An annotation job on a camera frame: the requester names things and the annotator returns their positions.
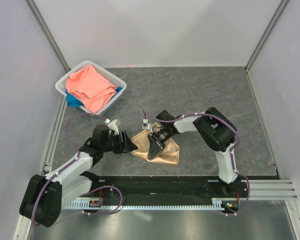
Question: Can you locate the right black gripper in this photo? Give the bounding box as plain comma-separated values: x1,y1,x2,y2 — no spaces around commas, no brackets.
147,128,171,160

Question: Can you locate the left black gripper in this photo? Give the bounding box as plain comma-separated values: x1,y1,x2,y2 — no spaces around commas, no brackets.
101,130,138,154

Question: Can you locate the peach satin napkin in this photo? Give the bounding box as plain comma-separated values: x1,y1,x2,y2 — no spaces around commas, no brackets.
131,122,180,166

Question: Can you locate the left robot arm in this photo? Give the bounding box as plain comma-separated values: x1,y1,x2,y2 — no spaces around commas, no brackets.
19,124,138,228

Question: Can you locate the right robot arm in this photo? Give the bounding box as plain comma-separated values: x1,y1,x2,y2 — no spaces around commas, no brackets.
147,107,240,197

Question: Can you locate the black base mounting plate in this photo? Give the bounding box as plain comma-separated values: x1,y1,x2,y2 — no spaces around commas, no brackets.
84,176,249,207

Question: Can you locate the pink cloth in basket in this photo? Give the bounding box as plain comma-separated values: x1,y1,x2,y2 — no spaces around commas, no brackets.
65,65,117,113

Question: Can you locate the blue cloth in basket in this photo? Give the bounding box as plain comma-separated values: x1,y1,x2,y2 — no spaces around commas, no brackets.
65,86,123,108

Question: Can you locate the white plastic basket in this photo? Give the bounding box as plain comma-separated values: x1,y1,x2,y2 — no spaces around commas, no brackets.
55,60,127,116

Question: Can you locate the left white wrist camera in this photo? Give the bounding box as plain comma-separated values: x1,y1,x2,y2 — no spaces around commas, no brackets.
104,118,121,135

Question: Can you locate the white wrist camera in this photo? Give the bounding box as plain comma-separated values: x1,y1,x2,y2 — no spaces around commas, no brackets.
104,118,121,135
142,118,151,130

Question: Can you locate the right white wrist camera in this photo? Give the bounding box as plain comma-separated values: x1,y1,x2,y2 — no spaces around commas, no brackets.
142,118,151,130

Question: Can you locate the white slotted cable duct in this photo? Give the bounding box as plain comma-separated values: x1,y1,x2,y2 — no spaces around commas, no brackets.
64,198,239,211

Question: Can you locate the left aluminium frame post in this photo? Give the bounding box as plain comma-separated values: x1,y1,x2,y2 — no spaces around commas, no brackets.
24,0,70,72

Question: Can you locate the aluminium frame post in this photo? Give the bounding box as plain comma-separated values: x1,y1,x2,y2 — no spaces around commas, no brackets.
24,0,70,72
244,0,291,73

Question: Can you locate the right aluminium frame post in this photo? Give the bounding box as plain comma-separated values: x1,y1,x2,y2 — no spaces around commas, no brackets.
244,0,291,73

